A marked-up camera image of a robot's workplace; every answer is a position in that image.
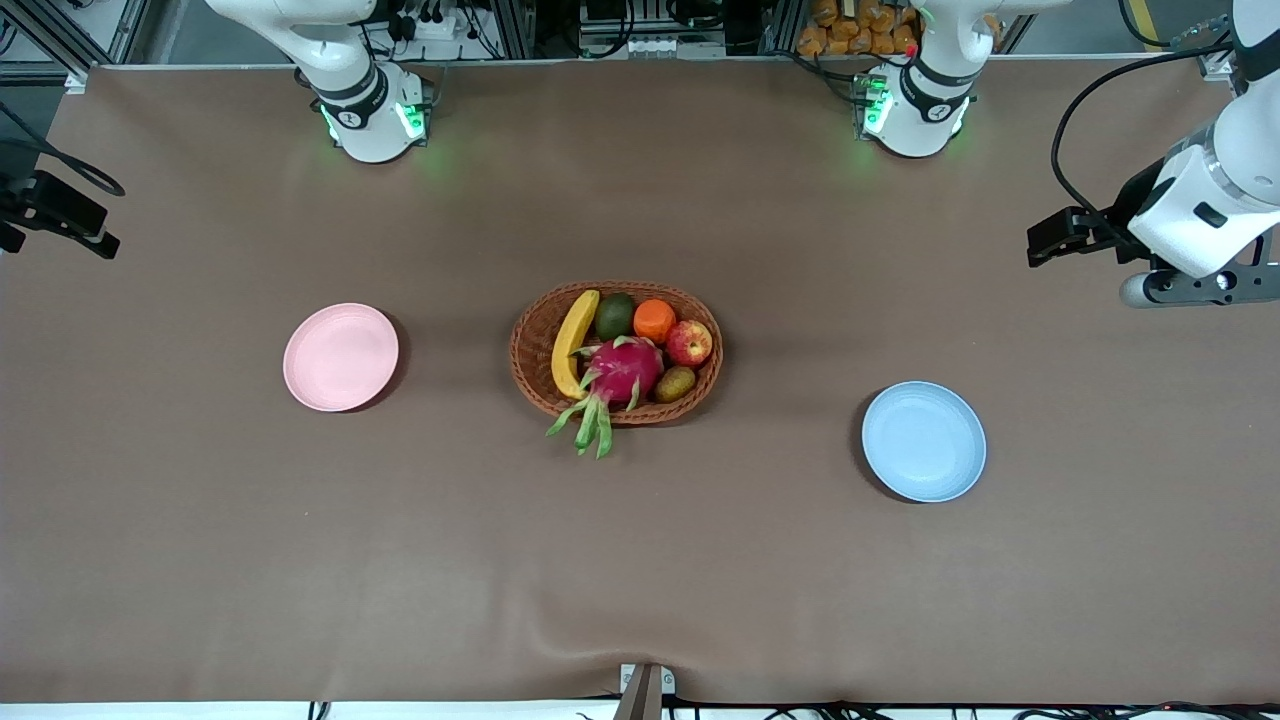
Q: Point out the white power strip with plugs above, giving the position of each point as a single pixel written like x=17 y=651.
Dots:
x=440 y=28

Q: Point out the brown kiwi fruit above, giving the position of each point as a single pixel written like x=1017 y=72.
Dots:
x=675 y=384

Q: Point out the green avocado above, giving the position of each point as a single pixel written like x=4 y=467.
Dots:
x=614 y=317

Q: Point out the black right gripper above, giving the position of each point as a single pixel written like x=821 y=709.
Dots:
x=40 y=205

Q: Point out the grey metal camera bracket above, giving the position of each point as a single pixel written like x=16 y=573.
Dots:
x=645 y=695

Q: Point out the red apple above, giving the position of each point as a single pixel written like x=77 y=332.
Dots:
x=689 y=343

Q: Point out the pink dragon fruit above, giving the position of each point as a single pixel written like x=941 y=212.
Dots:
x=622 y=370

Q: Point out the aluminium frame profile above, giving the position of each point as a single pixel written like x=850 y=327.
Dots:
x=60 y=35
x=1215 y=60

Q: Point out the brown wicker basket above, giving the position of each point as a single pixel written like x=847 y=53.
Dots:
x=533 y=350

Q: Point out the brown table cloth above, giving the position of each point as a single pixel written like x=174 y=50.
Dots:
x=700 y=560

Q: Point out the blue round plate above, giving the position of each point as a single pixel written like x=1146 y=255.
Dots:
x=924 y=442

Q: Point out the yellow banana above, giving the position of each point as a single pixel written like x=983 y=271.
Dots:
x=572 y=345

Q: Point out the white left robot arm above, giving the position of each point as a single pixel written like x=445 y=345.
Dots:
x=920 y=120

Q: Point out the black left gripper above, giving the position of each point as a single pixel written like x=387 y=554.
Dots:
x=1134 y=207

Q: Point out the orange fruit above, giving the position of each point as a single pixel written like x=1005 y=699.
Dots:
x=654 y=322

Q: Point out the orange packaged snacks pile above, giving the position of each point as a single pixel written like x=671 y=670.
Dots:
x=850 y=30

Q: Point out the pink round plate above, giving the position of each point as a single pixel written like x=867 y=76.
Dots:
x=340 y=357

